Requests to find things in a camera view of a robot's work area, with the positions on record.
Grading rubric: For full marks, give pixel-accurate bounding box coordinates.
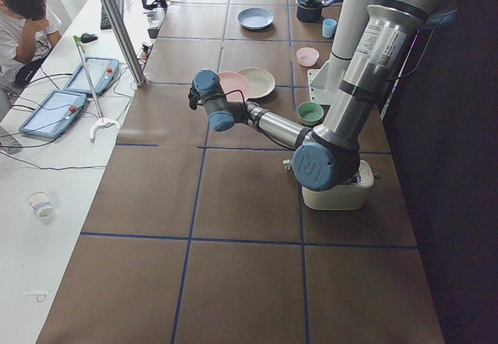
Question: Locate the black keyboard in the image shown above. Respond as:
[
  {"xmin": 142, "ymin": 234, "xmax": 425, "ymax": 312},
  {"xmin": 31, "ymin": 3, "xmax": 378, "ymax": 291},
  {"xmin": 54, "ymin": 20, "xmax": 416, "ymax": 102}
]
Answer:
[{"xmin": 100, "ymin": 0, "xmax": 125, "ymax": 31}]

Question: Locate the computer mouse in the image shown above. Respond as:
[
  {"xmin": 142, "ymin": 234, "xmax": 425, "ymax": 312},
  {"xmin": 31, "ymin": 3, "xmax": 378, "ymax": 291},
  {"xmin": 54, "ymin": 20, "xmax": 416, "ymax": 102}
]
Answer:
[{"xmin": 79, "ymin": 33, "xmax": 98, "ymax": 44}]

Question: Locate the blue plate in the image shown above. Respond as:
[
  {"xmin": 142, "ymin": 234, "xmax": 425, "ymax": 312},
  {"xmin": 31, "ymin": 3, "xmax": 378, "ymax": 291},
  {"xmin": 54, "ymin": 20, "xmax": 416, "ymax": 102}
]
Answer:
[{"xmin": 237, "ymin": 8, "xmax": 274, "ymax": 31}]

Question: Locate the teach pendant far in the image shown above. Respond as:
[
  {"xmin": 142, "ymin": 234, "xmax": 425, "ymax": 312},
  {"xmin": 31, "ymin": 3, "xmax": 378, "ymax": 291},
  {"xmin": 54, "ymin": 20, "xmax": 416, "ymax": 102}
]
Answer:
[{"xmin": 64, "ymin": 57, "xmax": 120, "ymax": 97}]

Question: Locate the dark blue saucepan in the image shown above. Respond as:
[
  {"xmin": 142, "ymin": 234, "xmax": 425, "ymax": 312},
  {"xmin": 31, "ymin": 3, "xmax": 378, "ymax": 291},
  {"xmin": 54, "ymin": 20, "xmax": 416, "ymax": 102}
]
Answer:
[{"xmin": 296, "ymin": 0, "xmax": 344, "ymax": 23}]

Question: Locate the cream plate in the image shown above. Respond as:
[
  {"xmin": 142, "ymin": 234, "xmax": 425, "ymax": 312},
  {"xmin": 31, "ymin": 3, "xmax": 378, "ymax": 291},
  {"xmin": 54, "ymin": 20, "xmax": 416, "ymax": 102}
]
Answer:
[{"xmin": 238, "ymin": 67, "xmax": 276, "ymax": 100}]

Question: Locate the teach pendant near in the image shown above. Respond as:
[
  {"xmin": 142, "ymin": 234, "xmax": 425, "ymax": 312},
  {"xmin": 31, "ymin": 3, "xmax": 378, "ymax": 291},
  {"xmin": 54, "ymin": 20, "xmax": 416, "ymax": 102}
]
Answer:
[{"xmin": 19, "ymin": 90, "xmax": 87, "ymax": 139}]

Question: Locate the light blue cup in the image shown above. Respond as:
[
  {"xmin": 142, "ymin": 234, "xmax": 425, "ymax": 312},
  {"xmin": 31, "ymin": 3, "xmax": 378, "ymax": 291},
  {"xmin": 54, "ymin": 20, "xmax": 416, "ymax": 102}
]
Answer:
[{"xmin": 321, "ymin": 18, "xmax": 337, "ymax": 39}]

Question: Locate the pink bowl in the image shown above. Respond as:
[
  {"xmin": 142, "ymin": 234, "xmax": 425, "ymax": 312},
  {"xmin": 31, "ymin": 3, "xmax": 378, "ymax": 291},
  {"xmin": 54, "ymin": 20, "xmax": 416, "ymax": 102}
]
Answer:
[{"xmin": 296, "ymin": 47, "xmax": 320, "ymax": 67}]

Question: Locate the cream toaster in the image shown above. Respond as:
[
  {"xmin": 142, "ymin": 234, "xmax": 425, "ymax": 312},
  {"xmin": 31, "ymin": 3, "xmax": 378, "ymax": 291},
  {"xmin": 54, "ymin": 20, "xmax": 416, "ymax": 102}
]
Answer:
[{"xmin": 302, "ymin": 160, "xmax": 375, "ymax": 211}]

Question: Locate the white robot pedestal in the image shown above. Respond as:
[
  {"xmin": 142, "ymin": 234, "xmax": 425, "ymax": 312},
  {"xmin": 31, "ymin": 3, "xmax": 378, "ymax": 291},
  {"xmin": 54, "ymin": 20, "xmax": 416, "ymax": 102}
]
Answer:
[{"xmin": 308, "ymin": 0, "xmax": 370, "ymax": 105}]

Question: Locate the reacher grabber stick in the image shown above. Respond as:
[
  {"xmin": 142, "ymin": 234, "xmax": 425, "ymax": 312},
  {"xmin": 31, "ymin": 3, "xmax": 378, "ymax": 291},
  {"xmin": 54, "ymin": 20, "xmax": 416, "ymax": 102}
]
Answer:
[{"xmin": 73, "ymin": 35, "xmax": 121, "ymax": 143}]

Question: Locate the teach pendant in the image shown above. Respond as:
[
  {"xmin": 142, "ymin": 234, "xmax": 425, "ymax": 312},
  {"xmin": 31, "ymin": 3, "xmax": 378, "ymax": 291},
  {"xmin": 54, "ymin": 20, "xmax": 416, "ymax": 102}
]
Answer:
[
  {"xmin": 19, "ymin": 90, "xmax": 87, "ymax": 139},
  {"xmin": 64, "ymin": 57, "xmax": 120, "ymax": 97}
]

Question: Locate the green bowl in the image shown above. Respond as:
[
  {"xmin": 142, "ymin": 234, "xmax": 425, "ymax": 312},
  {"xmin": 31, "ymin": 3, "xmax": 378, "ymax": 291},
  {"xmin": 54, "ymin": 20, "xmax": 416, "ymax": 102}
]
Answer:
[{"xmin": 296, "ymin": 102, "xmax": 324, "ymax": 126}]

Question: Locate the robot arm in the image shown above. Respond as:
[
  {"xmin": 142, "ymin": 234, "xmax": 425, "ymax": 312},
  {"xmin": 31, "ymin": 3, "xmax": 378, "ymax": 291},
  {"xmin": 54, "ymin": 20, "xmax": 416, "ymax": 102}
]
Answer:
[{"xmin": 188, "ymin": 0, "xmax": 451, "ymax": 191}]

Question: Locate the pink plate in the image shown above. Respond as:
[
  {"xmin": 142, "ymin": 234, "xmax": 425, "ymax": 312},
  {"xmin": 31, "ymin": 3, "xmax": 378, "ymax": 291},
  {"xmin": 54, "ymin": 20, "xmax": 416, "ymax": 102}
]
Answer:
[{"xmin": 218, "ymin": 72, "xmax": 251, "ymax": 102}]

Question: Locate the person in white shirt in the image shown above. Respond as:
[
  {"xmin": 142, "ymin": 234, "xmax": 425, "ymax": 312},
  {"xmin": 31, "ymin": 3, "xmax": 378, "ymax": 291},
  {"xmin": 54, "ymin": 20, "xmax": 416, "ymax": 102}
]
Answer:
[{"xmin": 1, "ymin": 0, "xmax": 61, "ymax": 117}]

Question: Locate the aluminium frame post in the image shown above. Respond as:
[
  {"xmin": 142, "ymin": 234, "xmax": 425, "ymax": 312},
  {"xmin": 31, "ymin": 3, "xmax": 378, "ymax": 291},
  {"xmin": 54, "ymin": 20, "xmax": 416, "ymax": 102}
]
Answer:
[{"xmin": 100, "ymin": 0, "xmax": 146, "ymax": 87}]

